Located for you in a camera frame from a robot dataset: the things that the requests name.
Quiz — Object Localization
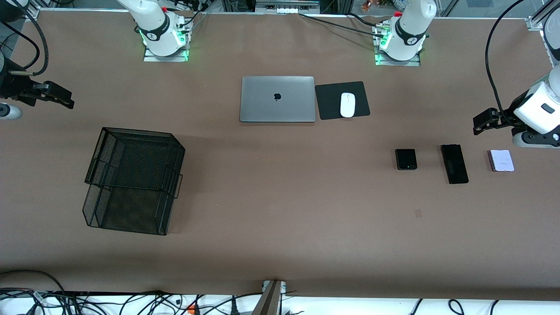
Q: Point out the pale pink flip phone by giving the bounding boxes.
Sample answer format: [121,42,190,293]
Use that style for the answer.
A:
[488,150,515,172]

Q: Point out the long black smartphone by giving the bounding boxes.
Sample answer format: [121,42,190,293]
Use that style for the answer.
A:
[441,144,469,185]

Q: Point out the small black flip phone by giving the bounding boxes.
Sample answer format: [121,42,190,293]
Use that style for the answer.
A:
[395,149,417,171]

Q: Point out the black two-tier mesh tray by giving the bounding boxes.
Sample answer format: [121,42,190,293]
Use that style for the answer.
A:
[82,127,186,236]

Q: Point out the white computer mouse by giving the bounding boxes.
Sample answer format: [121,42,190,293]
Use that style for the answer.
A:
[340,92,356,118]

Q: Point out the black mouse pad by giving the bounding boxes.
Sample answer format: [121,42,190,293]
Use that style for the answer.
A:
[315,81,371,120]

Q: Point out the silver closed laptop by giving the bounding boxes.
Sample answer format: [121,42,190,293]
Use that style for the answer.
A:
[239,76,316,123]

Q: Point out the white power strip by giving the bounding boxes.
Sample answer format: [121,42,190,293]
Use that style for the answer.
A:
[256,1,320,14]

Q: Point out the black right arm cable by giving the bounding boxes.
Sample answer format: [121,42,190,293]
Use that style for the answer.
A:
[0,0,49,78]

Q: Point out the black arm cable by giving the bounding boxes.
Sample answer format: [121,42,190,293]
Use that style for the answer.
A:
[0,0,49,78]
[485,0,528,125]

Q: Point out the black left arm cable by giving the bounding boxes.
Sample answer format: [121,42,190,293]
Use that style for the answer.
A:
[485,0,528,125]

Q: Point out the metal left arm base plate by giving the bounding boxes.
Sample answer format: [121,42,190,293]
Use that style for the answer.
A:
[375,48,421,67]

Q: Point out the black cable on table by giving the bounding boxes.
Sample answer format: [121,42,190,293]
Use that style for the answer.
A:
[299,13,385,38]

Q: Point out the black looped floor cable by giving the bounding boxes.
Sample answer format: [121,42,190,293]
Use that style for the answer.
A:
[0,270,66,294]

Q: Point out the grey metal camera mount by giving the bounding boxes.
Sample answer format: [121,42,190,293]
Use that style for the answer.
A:
[252,280,287,315]

